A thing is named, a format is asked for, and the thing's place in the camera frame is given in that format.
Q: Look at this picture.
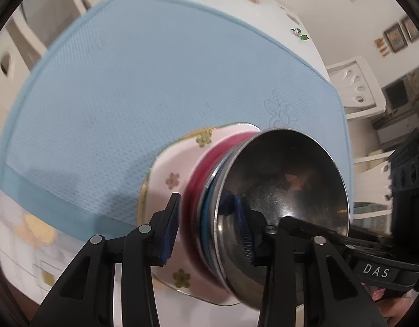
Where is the framed wall picture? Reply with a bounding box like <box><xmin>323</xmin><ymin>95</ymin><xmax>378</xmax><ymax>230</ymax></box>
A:
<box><xmin>400</xmin><ymin>16</ymin><xmax>419</xmax><ymax>43</ymax></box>
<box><xmin>384</xmin><ymin>24</ymin><xmax>408</xmax><ymax>53</ymax></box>

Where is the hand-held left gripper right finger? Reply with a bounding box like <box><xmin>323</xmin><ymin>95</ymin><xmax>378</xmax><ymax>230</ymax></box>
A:
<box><xmin>230</xmin><ymin>193</ymin><xmax>380</xmax><ymax>327</ymax></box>

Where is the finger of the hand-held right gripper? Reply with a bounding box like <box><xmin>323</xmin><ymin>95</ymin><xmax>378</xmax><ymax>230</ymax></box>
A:
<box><xmin>280</xmin><ymin>216</ymin><xmax>391</xmax><ymax>260</ymax></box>

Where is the blue waffle placemat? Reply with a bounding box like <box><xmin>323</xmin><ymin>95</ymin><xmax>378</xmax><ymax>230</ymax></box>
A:
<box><xmin>0</xmin><ymin>0</ymin><xmax>349</xmax><ymax>242</ymax></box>

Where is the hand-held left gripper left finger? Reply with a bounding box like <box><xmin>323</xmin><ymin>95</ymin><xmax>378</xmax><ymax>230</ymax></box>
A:
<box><xmin>30</xmin><ymin>192</ymin><xmax>182</xmax><ymax>327</ymax></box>

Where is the green flower trinket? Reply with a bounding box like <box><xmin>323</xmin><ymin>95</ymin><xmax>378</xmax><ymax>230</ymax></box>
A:
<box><xmin>291</xmin><ymin>27</ymin><xmax>310</xmax><ymax>43</ymax></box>

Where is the round blue floral plate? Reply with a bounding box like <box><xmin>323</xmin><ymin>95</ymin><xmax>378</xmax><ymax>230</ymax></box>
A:
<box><xmin>137</xmin><ymin>121</ymin><xmax>251</xmax><ymax>307</ymax></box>

